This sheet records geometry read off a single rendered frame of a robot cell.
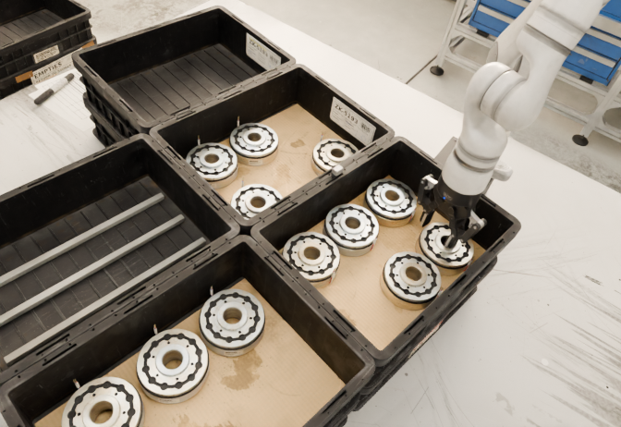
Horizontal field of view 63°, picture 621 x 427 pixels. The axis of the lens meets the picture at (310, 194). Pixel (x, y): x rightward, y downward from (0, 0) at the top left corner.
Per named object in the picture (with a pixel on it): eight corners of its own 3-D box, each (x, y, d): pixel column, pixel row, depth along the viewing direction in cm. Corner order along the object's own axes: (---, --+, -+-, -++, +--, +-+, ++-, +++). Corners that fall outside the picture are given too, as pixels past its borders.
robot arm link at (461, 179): (512, 177, 87) (528, 152, 82) (470, 205, 81) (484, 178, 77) (470, 146, 91) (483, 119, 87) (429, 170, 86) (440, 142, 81)
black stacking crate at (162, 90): (220, 45, 138) (220, 6, 130) (294, 102, 126) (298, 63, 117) (80, 98, 118) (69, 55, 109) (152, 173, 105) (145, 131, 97)
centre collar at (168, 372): (179, 338, 77) (179, 336, 77) (196, 365, 75) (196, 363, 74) (149, 356, 75) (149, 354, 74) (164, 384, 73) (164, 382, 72)
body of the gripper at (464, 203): (432, 168, 85) (416, 205, 92) (470, 201, 81) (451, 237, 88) (460, 152, 89) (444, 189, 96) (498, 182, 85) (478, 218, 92)
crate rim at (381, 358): (377, 372, 73) (381, 365, 71) (245, 238, 85) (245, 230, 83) (519, 232, 93) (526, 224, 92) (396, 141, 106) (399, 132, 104)
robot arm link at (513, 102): (509, 138, 69) (580, 45, 63) (461, 102, 73) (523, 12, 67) (527, 139, 74) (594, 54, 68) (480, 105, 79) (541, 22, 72)
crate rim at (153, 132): (298, 69, 119) (299, 61, 117) (396, 141, 106) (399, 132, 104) (146, 140, 98) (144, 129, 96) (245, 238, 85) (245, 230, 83)
